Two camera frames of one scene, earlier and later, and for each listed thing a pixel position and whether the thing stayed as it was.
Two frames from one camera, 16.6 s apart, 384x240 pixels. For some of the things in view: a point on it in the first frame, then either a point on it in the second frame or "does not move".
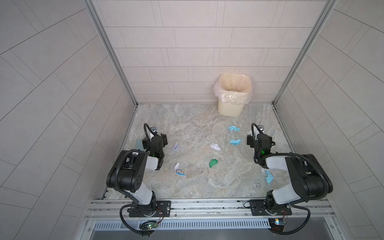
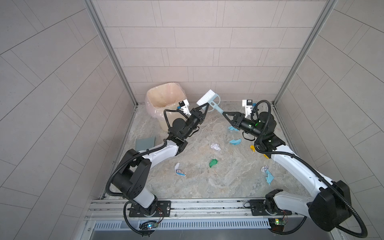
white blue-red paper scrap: (178, 171) does not move
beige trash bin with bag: (232, 91) → (166, 96)
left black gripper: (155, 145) → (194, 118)
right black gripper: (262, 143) → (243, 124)
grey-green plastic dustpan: (139, 145) does not move
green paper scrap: (213, 162) does not move
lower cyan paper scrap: (235, 142) does not move
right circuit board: (276, 224) does not move
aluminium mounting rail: (311, 209) does not move
